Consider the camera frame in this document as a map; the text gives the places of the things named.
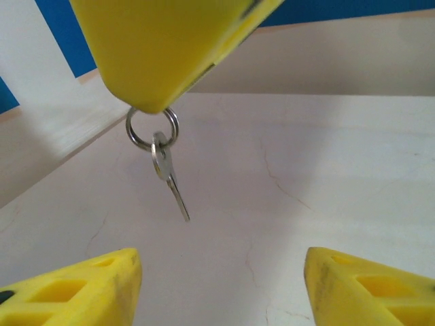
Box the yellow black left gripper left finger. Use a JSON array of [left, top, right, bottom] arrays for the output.
[[0, 247, 143, 326]]

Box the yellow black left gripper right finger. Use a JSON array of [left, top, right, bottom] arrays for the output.
[[302, 246, 435, 326]]

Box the silver key ring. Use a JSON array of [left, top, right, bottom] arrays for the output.
[[124, 106, 180, 151]]

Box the small silver key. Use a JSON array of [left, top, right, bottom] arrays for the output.
[[150, 130, 191, 223]]

